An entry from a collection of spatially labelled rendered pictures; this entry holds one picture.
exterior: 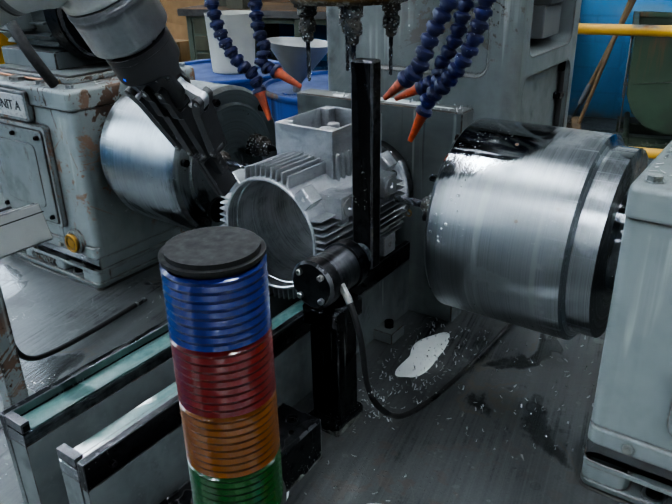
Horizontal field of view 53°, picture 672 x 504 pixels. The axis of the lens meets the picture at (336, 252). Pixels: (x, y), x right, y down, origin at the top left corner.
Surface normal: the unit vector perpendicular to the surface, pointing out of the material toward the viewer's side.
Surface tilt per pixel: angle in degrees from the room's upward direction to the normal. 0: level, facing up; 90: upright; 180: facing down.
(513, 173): 43
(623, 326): 89
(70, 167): 89
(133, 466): 90
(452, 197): 62
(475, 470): 0
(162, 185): 92
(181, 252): 0
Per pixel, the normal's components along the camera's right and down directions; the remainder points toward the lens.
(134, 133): -0.52, -0.12
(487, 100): -0.58, 0.35
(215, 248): -0.02, -0.91
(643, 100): -0.39, 0.34
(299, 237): 0.49, -0.55
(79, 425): 0.82, 0.22
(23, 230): 0.76, -0.11
